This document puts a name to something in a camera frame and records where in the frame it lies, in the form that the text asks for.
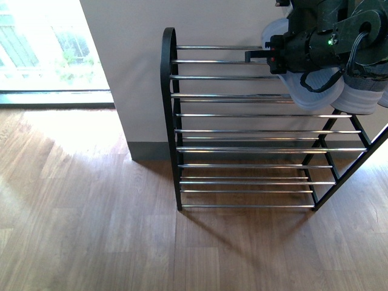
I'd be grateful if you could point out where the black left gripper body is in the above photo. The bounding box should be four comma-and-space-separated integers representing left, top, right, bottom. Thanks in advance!
245, 5, 333, 74

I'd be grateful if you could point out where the light blue slipper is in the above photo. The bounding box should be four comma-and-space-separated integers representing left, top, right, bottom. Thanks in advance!
260, 17, 346, 111

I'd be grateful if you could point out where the grey sneaker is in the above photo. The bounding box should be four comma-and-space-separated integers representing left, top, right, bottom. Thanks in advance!
378, 85, 388, 108
331, 73, 387, 115

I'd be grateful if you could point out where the black metal shoe rack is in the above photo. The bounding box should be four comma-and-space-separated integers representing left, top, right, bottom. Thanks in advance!
160, 27, 387, 211

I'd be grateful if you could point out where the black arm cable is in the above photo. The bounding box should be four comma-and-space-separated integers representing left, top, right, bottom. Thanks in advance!
299, 30, 373, 93

